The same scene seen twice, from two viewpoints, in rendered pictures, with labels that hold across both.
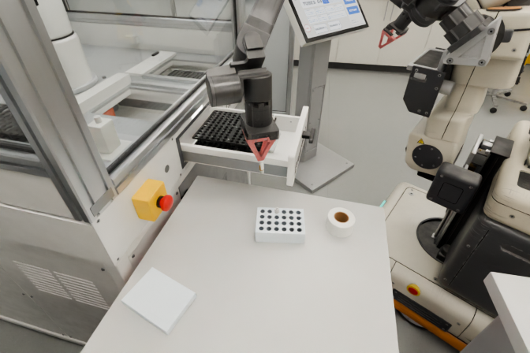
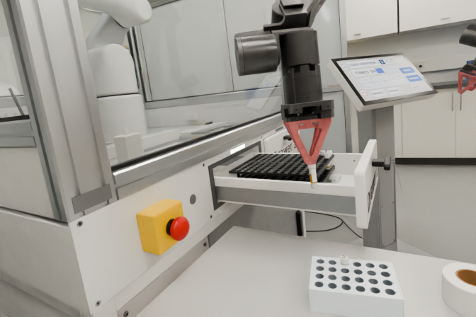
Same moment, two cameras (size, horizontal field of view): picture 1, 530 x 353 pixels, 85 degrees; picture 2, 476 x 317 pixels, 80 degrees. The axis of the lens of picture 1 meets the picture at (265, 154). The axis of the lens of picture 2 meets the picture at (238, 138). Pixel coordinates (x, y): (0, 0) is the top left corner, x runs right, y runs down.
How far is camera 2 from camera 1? 0.30 m
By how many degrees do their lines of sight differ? 31
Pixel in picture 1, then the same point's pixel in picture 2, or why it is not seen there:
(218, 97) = (246, 53)
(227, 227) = (265, 286)
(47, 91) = (55, 32)
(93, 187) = (83, 172)
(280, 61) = (338, 148)
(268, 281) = not seen: outside the picture
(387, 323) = not seen: outside the picture
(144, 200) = (150, 216)
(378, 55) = (456, 147)
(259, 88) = (299, 44)
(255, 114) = (298, 83)
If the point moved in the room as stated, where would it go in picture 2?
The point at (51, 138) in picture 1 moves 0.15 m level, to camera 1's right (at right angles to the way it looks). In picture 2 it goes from (44, 82) to (144, 66)
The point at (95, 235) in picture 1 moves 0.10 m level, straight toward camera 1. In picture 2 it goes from (71, 248) to (66, 288)
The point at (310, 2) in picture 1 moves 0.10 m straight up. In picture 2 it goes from (363, 72) to (362, 52)
